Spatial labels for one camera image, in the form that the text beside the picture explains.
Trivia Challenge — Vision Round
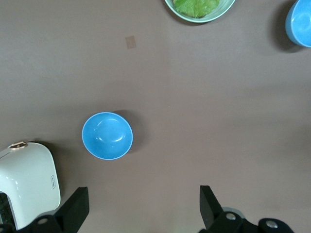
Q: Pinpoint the white toaster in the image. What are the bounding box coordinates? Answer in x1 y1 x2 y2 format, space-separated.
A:
0 140 61 231

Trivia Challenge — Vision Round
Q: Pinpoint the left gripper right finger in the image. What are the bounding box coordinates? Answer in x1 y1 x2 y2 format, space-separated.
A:
199 185 296 233

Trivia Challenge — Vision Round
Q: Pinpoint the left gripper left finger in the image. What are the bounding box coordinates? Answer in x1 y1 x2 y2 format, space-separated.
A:
28 186 90 233

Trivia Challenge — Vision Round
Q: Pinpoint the blue bowl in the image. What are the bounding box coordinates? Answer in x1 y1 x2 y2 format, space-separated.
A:
285 0 311 48
81 112 134 161

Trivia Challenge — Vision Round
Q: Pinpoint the green lettuce leaf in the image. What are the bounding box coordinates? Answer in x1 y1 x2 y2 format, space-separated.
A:
173 0 221 18

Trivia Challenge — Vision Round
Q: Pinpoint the green plate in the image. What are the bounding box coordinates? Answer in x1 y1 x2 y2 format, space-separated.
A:
164 0 236 24

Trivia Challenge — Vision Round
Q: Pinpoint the brown tape patch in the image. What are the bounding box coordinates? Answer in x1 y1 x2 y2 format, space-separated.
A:
124 35 137 50

